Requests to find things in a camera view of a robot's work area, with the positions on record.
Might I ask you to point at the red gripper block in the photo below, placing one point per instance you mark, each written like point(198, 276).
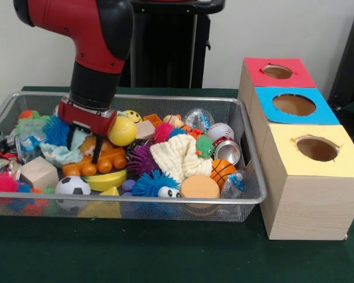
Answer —
point(88, 121)

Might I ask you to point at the mint green cloth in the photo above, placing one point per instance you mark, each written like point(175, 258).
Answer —
point(59, 154)

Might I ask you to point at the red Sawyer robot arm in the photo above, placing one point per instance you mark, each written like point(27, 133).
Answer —
point(91, 44)

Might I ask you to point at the wooden box with three holes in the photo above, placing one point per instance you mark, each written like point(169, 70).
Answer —
point(306, 206)

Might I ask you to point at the blue spiky ball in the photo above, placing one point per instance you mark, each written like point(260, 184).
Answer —
point(56, 131)

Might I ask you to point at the plain yellow ball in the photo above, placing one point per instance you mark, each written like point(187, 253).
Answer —
point(122, 131)

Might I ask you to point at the toy soccer ball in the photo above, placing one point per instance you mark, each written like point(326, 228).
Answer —
point(72, 185)

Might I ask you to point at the yellow smiley ball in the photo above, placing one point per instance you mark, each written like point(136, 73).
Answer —
point(134, 115)

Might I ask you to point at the orange ridged plastic block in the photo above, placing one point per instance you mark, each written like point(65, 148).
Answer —
point(153, 119)

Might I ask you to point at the cream waffle cloth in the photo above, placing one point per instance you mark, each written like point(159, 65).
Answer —
point(177, 156)

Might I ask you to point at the dark green table cloth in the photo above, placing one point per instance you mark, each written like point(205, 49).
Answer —
point(135, 253)

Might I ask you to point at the orange foam disc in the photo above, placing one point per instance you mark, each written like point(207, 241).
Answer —
point(199, 187)

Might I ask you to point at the toy baseball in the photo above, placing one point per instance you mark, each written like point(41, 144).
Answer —
point(221, 132)

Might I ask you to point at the toy basketball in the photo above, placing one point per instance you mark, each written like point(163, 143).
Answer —
point(222, 172)

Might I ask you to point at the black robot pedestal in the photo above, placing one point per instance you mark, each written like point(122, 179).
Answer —
point(165, 44)

